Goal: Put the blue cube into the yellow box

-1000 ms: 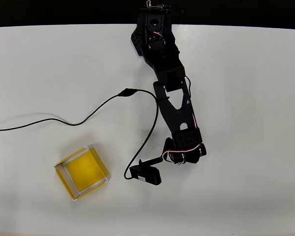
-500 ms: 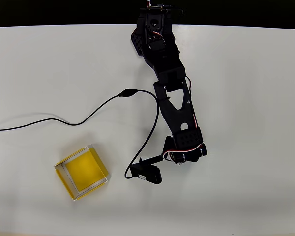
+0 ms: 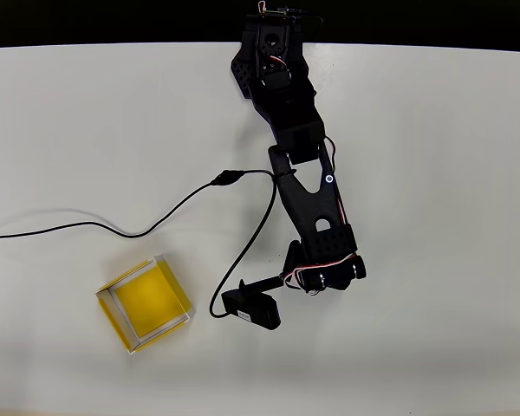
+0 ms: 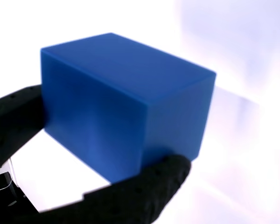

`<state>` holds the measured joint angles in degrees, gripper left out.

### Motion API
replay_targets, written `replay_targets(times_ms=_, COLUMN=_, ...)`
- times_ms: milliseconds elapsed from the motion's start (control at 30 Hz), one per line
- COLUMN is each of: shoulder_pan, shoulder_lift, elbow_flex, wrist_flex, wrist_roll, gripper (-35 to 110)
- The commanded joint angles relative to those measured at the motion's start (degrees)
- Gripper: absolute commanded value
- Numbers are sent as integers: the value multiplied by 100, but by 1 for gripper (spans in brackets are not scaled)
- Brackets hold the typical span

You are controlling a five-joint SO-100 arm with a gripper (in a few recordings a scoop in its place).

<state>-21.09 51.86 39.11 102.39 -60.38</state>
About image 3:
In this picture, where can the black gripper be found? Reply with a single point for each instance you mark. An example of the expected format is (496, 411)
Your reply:
(293, 260)

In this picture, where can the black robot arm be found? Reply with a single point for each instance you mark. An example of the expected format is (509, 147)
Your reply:
(303, 203)

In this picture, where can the yellow open box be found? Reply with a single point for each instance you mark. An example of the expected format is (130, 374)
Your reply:
(147, 299)

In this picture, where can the black webcam with mount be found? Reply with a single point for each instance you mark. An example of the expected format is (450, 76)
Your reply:
(253, 307)

